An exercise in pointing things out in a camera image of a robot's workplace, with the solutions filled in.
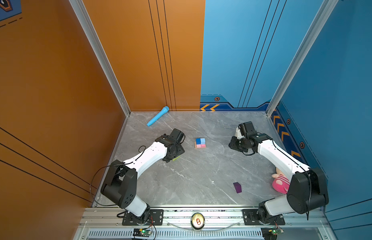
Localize purple block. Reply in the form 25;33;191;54
233;182;242;194

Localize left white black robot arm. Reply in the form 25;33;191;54
101;129;185;224

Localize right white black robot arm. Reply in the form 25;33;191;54
228;122;329;225

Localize blue toy microphone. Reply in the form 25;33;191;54
147;106;170;127

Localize pink plush doll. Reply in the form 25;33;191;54
272;168;290;194

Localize round emergency button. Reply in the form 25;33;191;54
190;213;205;230

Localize right circuit board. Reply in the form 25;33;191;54
268;228;284;236

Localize left green circuit board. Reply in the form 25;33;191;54
133;229;153;239

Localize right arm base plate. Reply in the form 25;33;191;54
242;209;285;226

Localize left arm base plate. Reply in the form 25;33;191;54
122;209;164;226

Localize aluminium front rail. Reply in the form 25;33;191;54
74;205;337;240

